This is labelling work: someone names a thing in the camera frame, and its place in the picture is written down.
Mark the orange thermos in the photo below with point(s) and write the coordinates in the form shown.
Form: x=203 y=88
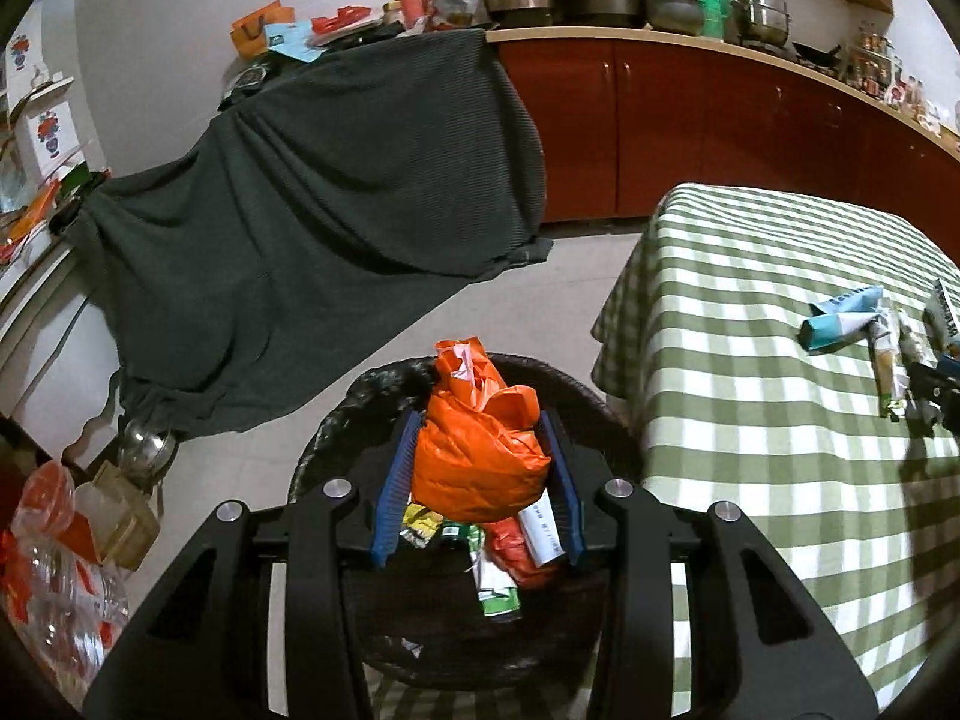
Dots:
x=409 y=4

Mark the steel bowl on floor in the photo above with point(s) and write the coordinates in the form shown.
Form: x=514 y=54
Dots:
x=146 y=450

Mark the light blue wrapper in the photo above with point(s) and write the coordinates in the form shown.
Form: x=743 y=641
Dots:
x=832 y=326

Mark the flower vase picture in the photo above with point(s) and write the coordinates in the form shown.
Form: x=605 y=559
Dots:
x=49 y=131
x=22 y=49

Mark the orange plastic bag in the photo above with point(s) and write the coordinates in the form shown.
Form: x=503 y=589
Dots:
x=472 y=457

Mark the yellow wrapper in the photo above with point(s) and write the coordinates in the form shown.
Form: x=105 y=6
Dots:
x=420 y=525

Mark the dark green cloth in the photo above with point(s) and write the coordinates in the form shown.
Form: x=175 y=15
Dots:
x=300 y=225

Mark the orange packet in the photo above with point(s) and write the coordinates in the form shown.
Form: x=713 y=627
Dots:
x=30 y=217

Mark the light blue paper bag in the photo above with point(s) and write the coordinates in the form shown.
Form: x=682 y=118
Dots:
x=289 y=41

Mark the small green bottle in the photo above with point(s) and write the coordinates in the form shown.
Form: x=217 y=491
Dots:
x=451 y=532

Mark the red base cabinets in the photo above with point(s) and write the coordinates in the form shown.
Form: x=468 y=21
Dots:
x=675 y=127

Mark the black pressure cooker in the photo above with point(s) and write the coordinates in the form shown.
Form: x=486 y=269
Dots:
x=600 y=4

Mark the snack bag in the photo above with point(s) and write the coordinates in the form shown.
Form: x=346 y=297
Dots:
x=457 y=7

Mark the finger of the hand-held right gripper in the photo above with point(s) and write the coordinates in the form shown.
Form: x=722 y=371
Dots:
x=937 y=386

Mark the green white checked tablecloth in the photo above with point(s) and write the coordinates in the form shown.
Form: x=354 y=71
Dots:
x=750 y=390

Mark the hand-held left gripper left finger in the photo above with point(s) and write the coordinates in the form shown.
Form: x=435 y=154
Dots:
x=397 y=480

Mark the steel steamer pot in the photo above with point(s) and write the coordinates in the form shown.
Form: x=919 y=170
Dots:
x=761 y=15

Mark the green thermos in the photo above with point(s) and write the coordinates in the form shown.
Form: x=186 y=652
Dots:
x=709 y=4

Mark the black wok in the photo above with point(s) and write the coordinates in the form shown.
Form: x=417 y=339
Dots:
x=817 y=52

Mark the orange paper bag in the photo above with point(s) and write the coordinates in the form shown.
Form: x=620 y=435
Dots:
x=262 y=26

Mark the green white wrapper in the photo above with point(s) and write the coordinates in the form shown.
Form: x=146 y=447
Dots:
x=496 y=589

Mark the small cardboard box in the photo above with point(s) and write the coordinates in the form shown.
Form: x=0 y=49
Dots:
x=124 y=517

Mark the silver strip packet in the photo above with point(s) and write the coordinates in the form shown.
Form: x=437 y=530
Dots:
x=943 y=315

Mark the red flat packet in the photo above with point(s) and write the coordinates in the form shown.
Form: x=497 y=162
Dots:
x=345 y=19

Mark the trash bin with black bag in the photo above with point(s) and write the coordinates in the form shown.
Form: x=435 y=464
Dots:
x=352 y=405

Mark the clear plastic bottles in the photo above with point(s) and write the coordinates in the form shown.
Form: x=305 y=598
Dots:
x=60 y=600

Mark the white side cabinet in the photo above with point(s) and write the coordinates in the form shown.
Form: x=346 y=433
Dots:
x=37 y=345

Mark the row of condiment jars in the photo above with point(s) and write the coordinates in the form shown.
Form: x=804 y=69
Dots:
x=870 y=52

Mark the dark round object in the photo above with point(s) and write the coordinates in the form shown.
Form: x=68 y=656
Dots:
x=247 y=79

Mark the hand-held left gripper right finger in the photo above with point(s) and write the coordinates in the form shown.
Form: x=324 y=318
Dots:
x=559 y=480

